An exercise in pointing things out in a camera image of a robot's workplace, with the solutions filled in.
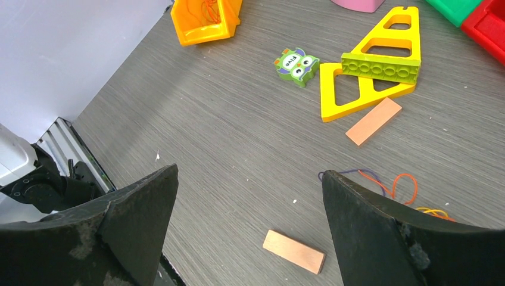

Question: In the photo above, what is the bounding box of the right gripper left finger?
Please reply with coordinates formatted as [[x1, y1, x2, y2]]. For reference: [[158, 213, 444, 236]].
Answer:
[[1, 164, 179, 285]]

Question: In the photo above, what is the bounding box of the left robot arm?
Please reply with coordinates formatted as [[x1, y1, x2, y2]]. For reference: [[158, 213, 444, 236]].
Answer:
[[1, 118, 115, 223]]

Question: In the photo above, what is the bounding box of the green owl toy block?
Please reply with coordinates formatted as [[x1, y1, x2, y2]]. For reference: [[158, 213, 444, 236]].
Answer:
[[273, 48, 320, 88]]

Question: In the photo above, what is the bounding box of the red plastic bin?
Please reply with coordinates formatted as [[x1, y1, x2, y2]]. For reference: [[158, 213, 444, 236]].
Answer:
[[461, 0, 504, 65]]

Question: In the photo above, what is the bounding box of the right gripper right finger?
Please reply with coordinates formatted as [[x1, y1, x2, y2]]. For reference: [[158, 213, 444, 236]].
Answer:
[[322, 170, 504, 285]]

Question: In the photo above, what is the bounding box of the pink metronome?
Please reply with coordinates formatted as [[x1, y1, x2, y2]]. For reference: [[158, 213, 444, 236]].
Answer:
[[331, 0, 385, 13]]

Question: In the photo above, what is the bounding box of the yellow plastic bin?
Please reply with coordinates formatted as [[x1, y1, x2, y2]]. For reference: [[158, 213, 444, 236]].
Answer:
[[170, 0, 242, 46]]

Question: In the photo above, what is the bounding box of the orange cable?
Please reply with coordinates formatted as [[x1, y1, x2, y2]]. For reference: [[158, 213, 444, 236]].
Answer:
[[187, 0, 223, 25], [358, 170, 419, 206]]

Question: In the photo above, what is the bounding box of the yellow cable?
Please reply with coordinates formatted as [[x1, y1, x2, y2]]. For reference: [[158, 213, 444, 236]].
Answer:
[[416, 207, 456, 223]]

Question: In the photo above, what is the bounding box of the green plastic bin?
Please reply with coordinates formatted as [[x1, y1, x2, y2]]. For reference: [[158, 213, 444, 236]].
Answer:
[[426, 0, 482, 27]]

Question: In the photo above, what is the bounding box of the wooden block near centre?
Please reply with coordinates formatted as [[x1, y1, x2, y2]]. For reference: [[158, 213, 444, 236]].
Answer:
[[263, 230, 326, 275]]

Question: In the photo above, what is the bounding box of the flat yellow triangle block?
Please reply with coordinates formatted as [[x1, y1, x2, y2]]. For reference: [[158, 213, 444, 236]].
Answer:
[[319, 63, 416, 122]]

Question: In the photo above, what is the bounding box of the upright yellow triangle block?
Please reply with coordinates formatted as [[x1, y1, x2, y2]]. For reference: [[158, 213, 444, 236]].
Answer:
[[341, 6, 422, 84]]

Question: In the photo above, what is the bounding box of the small wooden block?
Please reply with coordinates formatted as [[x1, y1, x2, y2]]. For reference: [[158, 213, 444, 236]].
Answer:
[[345, 98, 403, 146]]

